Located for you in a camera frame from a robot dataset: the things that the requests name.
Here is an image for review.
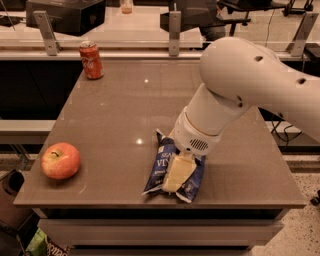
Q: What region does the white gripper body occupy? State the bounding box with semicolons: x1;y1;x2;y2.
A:
172;107;221;156

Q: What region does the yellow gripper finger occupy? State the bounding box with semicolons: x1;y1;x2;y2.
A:
162;152;196;193

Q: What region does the blue chip bag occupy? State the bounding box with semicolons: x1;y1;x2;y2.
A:
143;129;206;203

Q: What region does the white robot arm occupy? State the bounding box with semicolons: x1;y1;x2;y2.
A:
163;37;320;192

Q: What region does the red coke can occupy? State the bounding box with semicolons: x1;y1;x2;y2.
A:
79;41;104;80

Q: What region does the green snack bag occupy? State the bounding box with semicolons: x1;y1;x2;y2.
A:
24;228;69;256

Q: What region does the red apple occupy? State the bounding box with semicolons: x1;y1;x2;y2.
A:
40;142;80;180

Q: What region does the black office chair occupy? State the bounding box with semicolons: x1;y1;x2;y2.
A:
159;0;288;43

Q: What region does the plastic cup with drink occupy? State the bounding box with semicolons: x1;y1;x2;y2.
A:
120;0;133;14

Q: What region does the black box on counter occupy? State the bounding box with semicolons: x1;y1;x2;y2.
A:
26;0;106;36

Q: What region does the dark bin at left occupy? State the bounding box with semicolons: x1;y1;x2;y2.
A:
0;170;33;230

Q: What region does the black cable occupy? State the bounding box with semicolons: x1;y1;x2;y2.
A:
270;113;304;151

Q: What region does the middle metal glass bracket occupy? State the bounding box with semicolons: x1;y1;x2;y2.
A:
169;11;181;57

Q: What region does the metal glass bracket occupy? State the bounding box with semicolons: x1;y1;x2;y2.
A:
33;10;60;56
288;12;319;57
169;11;181;57

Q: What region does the right metal glass bracket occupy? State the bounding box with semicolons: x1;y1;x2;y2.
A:
288;12;319;57

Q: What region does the left metal glass bracket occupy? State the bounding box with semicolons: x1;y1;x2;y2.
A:
33;10;60;56

